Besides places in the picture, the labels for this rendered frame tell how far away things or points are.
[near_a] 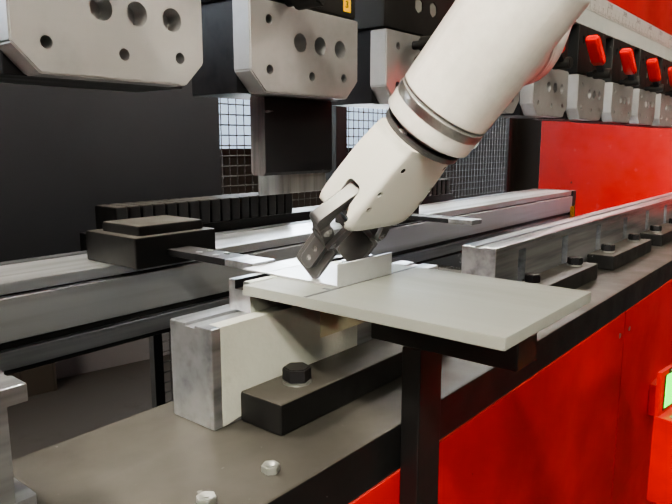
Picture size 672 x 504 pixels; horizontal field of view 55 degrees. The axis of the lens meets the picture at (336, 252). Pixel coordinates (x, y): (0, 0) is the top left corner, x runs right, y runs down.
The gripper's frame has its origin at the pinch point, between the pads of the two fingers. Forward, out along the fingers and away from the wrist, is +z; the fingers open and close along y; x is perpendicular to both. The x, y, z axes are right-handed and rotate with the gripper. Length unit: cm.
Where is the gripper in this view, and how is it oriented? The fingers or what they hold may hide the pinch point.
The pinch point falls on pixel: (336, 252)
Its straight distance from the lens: 63.9
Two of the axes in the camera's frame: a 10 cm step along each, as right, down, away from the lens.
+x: 5.9, 7.2, -3.7
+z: -5.0, 6.8, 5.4
